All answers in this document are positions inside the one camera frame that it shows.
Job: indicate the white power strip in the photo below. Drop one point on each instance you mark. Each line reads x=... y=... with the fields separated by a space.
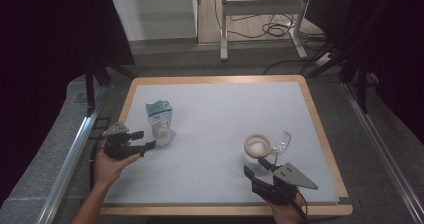
x=323 y=60

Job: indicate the aluminium rail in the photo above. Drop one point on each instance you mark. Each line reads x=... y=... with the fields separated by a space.
x=383 y=154
x=66 y=170

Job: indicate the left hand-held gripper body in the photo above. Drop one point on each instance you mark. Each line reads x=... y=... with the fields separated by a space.
x=116 y=147

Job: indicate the white cabinet panel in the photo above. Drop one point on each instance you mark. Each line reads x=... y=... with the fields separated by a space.
x=153 y=15

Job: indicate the white table mat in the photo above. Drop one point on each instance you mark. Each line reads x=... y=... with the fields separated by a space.
x=206 y=170

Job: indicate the black tripod stand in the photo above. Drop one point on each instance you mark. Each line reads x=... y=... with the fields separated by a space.
x=361 y=84
x=90 y=87

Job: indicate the white metal desk frame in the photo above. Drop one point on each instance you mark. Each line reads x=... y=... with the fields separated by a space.
x=261 y=7

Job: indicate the person's left hand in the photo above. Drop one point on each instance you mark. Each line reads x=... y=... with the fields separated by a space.
x=108 y=170

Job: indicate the person's right hand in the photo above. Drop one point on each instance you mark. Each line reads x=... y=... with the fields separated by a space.
x=286 y=214

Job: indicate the dark curtain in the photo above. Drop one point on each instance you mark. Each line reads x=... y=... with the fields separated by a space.
x=50 y=50
x=396 y=50

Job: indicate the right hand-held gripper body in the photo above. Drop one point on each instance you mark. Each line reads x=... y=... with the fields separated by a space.
x=283 y=187

